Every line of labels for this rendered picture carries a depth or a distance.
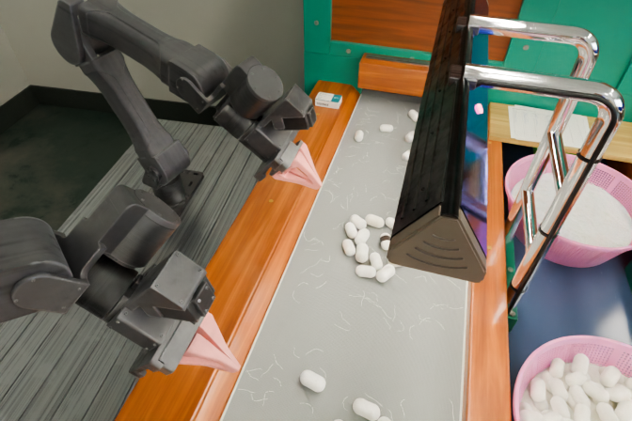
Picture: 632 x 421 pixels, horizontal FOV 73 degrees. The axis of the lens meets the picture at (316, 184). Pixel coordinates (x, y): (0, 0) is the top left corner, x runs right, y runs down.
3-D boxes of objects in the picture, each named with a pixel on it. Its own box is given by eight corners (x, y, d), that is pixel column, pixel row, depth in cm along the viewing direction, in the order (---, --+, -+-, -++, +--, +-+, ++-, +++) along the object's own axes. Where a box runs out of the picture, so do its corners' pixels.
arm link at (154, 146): (195, 166, 88) (101, 8, 73) (172, 185, 84) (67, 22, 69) (177, 167, 92) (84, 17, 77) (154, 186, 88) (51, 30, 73)
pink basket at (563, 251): (566, 304, 76) (590, 271, 69) (466, 207, 94) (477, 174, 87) (663, 252, 84) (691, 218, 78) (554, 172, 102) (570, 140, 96)
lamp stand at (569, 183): (397, 304, 76) (450, 71, 46) (411, 224, 90) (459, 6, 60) (511, 333, 72) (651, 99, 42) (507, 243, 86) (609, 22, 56)
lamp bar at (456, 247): (385, 264, 37) (395, 205, 32) (442, 8, 81) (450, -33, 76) (481, 287, 35) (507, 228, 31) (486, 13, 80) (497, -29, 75)
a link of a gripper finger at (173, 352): (260, 344, 49) (193, 299, 46) (234, 409, 44) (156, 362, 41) (231, 355, 53) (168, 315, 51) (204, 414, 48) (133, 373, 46)
